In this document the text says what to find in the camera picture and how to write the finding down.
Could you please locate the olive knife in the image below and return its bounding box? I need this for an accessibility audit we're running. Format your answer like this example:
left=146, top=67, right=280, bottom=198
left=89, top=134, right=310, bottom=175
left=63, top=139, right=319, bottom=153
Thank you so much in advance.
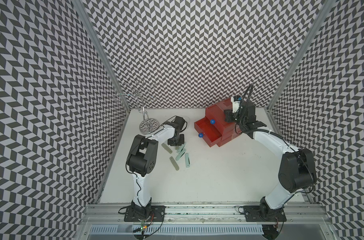
left=169, top=157, right=179, bottom=171
left=161, top=143, right=173, bottom=154

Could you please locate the red top drawer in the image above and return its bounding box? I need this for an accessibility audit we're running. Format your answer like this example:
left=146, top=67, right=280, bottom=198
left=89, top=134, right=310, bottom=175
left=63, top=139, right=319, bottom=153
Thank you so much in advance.
left=206, top=98, right=235, bottom=132

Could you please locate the red drawer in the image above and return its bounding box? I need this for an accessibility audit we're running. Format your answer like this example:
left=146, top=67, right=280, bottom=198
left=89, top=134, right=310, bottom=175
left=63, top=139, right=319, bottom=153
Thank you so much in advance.
left=194, top=118, right=223, bottom=147
left=206, top=98, right=235, bottom=132

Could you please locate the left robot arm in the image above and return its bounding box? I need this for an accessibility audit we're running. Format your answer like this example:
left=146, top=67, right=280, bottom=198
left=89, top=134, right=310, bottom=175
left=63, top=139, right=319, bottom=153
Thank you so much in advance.
left=126, top=116, right=187, bottom=208

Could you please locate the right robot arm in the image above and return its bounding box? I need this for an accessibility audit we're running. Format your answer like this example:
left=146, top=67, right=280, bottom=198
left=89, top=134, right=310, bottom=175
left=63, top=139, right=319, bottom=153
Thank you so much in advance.
left=224, top=96, right=317, bottom=215

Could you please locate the red drawer cabinet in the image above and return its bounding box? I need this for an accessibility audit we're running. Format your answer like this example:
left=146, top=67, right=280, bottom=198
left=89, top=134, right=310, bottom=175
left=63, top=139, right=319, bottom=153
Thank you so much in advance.
left=205, top=97, right=246, bottom=148

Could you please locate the mint knife upper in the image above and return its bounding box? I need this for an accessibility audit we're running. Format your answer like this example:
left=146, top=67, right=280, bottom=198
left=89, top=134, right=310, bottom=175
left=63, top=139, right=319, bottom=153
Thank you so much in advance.
left=177, top=143, right=186, bottom=154

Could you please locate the mint knife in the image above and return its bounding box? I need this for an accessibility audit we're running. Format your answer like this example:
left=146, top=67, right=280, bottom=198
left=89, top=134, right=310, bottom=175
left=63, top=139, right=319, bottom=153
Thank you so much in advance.
left=175, top=149, right=187, bottom=161
left=177, top=143, right=186, bottom=154
left=185, top=153, right=191, bottom=168

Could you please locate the mint knife middle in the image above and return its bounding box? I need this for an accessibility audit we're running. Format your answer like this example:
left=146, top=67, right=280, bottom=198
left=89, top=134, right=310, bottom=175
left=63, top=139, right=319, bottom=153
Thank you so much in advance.
left=175, top=149, right=187, bottom=161

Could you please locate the mint knife right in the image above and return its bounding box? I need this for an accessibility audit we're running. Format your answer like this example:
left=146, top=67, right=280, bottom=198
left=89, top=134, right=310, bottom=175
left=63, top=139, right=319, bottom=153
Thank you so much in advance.
left=185, top=153, right=191, bottom=168

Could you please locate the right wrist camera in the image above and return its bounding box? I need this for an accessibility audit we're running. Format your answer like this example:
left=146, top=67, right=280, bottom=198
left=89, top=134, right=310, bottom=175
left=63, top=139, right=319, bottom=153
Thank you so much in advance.
left=231, top=95, right=242, bottom=114

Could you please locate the wire mug tree stand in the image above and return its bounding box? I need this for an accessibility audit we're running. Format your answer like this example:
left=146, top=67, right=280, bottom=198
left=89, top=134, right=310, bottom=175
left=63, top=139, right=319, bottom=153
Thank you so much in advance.
left=116, top=79, right=160, bottom=135

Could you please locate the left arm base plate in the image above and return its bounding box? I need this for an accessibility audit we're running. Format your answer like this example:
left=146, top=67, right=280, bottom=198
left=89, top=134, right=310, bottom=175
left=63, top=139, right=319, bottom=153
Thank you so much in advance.
left=124, top=205, right=166, bottom=222

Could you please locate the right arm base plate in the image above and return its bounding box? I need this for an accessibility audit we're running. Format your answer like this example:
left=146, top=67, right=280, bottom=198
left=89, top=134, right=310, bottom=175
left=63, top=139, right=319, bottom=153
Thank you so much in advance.
left=243, top=205, right=287, bottom=222

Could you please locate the aluminium front rail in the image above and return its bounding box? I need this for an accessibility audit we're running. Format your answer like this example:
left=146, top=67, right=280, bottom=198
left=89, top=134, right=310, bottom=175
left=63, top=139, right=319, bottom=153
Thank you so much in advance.
left=80, top=202, right=332, bottom=225

